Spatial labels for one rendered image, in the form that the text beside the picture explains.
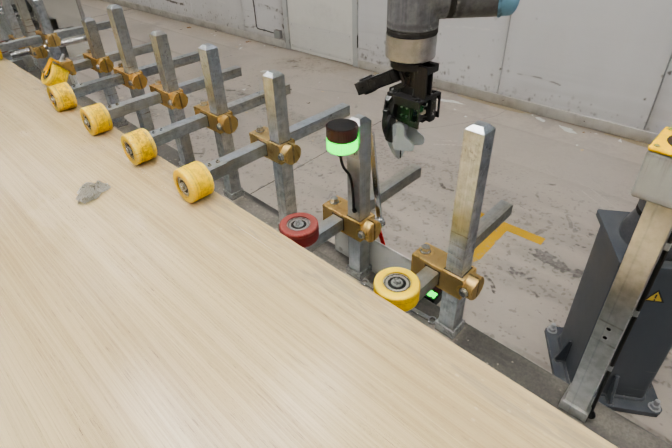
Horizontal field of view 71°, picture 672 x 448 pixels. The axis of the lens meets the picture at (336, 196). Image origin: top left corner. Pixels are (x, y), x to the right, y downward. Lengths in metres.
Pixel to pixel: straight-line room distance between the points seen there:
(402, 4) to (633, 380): 1.45
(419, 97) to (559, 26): 2.75
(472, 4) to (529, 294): 1.55
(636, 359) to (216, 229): 1.36
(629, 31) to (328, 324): 3.00
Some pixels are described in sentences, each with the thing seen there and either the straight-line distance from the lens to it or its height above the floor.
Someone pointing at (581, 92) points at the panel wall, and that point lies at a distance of 3.65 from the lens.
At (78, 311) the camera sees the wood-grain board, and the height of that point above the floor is 0.90.
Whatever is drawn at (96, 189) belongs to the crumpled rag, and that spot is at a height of 0.91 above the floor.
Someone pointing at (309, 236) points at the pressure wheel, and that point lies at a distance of 0.94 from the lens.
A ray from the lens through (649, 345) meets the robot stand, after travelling 1.78.
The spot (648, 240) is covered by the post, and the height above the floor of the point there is 1.09.
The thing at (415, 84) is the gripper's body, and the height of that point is 1.17.
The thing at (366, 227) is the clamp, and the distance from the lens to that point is 1.02.
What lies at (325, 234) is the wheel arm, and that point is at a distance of 1.02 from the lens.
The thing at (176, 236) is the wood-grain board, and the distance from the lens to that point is 1.00.
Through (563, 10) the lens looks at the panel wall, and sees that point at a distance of 3.57.
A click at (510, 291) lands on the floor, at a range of 2.19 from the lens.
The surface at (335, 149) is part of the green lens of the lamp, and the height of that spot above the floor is 1.07.
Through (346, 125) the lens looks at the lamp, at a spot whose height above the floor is 1.11.
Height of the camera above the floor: 1.49
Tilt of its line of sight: 34 degrees down
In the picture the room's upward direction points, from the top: 2 degrees counter-clockwise
